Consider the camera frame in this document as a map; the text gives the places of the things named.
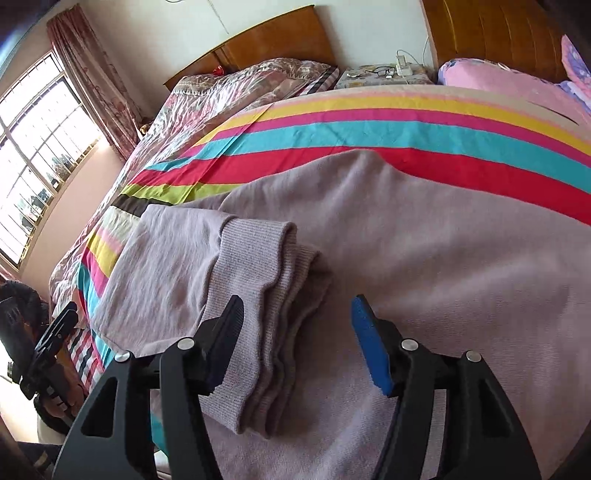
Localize lilac purple pants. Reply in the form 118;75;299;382
88;150;590;479

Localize operator left hand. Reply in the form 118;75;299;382
35;349;87;435

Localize person in black jacket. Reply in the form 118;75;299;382
1;280;48;387

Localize plaid checked cloth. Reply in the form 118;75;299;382
66;328;104;393

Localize pink floral curtain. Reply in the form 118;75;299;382
46;4;142;161

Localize pink floral quilt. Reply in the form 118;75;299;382
49;58;339;311

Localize rainbow striped bed sheet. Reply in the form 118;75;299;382
78;86;590;363

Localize nightstand with patterned cloth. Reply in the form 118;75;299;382
335;63;434;90

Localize left wooden headboard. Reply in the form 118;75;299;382
164;5;337;92

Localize wooden headboard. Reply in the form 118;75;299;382
164;5;337;92
421;0;567;83

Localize pink bed cover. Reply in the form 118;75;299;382
438;58;590;129

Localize white power strip charger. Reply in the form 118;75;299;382
396;49;424;78

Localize right wooden headboard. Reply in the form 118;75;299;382
421;0;567;83

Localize window with white frame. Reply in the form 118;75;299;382
0;53;104;268

